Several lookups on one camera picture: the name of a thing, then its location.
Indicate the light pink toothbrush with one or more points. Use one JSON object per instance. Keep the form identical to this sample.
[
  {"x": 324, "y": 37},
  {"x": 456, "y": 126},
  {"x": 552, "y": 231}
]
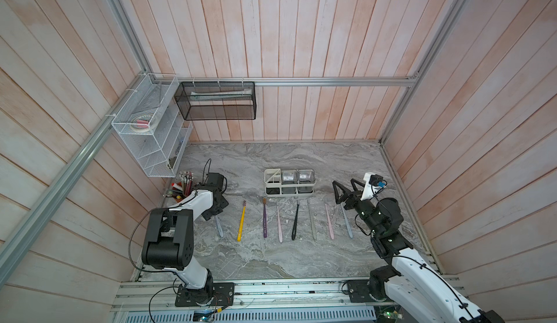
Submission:
[{"x": 279, "y": 226}]

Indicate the pale blue toothbrush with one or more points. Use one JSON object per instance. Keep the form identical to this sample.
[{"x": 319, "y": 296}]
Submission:
[{"x": 219, "y": 227}]

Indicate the yellow toothbrush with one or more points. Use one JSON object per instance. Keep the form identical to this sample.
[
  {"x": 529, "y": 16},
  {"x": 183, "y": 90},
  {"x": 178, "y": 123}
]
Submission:
[{"x": 241, "y": 222}]

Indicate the black toothbrush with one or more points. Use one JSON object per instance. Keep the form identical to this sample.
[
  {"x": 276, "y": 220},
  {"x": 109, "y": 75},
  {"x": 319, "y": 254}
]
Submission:
[{"x": 295, "y": 223}]

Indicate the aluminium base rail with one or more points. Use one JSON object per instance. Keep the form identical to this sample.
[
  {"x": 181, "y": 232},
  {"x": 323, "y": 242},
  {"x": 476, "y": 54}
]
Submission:
[{"x": 264, "y": 300}]

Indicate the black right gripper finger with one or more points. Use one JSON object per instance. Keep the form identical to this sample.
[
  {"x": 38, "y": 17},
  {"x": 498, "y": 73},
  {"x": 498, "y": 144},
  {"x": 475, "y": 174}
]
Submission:
[
  {"x": 341, "y": 193},
  {"x": 357, "y": 185}
]

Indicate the light blue toothbrush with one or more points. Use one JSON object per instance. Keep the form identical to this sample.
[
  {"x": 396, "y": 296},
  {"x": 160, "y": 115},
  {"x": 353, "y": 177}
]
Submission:
[{"x": 347, "y": 222}]

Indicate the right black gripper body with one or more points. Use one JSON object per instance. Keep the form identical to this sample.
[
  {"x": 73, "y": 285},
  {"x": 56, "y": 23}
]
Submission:
[{"x": 357, "y": 200}]

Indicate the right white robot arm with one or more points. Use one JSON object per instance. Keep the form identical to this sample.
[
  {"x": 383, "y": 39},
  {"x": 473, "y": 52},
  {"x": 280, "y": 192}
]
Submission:
[{"x": 407, "y": 279}]

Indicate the purple toothbrush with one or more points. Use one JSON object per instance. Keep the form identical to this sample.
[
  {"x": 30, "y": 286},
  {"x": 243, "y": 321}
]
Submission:
[{"x": 265, "y": 223}]

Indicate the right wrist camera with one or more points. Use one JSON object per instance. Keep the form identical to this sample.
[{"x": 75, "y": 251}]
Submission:
[{"x": 373, "y": 185}]

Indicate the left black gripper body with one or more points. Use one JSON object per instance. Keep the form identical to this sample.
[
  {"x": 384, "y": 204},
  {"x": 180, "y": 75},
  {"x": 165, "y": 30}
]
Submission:
[{"x": 216, "y": 208}]

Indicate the red pencil cup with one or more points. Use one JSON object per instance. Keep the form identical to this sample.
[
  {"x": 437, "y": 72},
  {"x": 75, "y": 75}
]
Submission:
[{"x": 178, "y": 192}]

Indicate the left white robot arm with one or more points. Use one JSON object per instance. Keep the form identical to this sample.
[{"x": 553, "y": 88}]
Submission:
[{"x": 169, "y": 241}]

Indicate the white wire mesh shelf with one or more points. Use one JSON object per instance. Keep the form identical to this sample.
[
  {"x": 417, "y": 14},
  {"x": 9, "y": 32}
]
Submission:
[{"x": 157, "y": 152}]

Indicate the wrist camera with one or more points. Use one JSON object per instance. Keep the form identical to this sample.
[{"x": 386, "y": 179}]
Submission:
[
  {"x": 216, "y": 181},
  {"x": 373, "y": 185}
]

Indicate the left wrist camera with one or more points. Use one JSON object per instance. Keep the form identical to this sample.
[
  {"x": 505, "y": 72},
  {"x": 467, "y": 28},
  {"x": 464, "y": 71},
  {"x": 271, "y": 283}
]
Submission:
[{"x": 216, "y": 181}]

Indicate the black wire mesh basket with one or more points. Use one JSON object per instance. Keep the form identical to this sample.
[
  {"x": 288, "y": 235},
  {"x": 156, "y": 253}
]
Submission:
[{"x": 217, "y": 101}]

